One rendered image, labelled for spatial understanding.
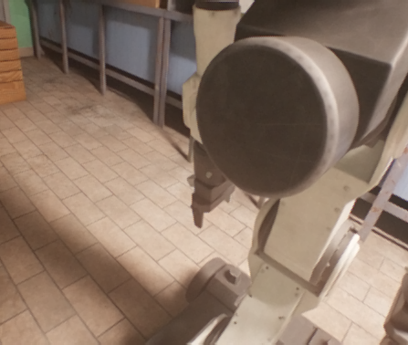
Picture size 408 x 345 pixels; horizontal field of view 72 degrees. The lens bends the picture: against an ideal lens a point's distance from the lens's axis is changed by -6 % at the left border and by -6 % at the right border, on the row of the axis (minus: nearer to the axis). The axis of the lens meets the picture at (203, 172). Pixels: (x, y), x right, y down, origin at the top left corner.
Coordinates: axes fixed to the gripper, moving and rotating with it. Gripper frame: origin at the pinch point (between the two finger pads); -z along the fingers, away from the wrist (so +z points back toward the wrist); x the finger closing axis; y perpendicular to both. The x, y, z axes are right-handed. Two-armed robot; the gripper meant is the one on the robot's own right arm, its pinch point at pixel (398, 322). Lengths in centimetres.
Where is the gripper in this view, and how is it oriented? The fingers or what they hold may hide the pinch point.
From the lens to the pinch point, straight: 66.4
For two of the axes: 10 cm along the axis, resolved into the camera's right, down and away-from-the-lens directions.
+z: -0.1, -7.5, -6.6
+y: -7.4, -4.4, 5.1
